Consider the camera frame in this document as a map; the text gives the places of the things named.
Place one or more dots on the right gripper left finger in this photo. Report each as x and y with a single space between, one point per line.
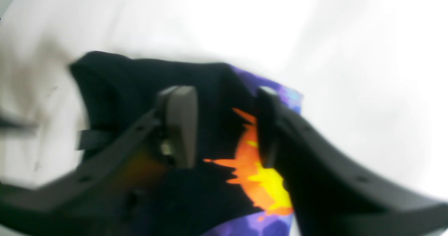
105 195

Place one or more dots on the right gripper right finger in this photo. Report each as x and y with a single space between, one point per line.
331 194

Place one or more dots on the black T-shirt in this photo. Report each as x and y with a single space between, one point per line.
227 193

